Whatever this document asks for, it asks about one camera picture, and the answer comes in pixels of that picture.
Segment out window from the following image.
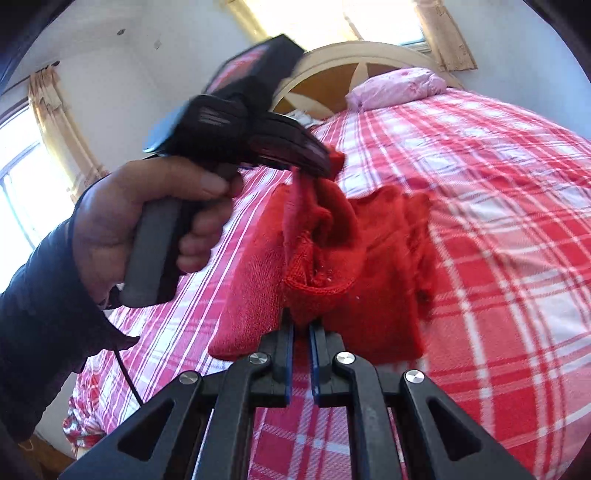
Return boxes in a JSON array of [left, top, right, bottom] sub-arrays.
[[245, 0, 432, 54], [0, 104, 75, 291]]

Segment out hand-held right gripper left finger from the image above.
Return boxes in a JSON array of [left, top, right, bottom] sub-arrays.
[[59, 308, 296, 480]]

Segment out red plaid bedspread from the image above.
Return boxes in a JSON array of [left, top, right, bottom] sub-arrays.
[[62, 88, 591, 480]]

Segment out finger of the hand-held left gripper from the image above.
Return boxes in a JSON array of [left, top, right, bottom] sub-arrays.
[[263, 113, 345, 182]]

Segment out black cable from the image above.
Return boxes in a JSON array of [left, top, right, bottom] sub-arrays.
[[115, 350, 147, 408]]

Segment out person's left hand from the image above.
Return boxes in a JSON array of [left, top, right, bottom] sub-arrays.
[[71, 154, 245, 308]]

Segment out red knitted sweater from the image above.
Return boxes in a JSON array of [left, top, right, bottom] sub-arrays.
[[208, 148, 437, 365]]

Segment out grey patterned pillow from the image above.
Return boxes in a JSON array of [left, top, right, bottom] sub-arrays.
[[285, 109, 324, 128]]

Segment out beige patterned curtain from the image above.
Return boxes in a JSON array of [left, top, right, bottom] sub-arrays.
[[222, 0, 273, 42], [413, 0, 478, 72], [28, 65, 109, 204]]

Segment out pink pillow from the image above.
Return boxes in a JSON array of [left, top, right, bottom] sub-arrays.
[[346, 67, 448, 110]]

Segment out cream wooden headboard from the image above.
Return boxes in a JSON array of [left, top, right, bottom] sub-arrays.
[[270, 41, 465, 125]]

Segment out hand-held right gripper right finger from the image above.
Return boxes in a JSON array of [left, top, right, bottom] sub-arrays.
[[308, 320, 536, 480]]

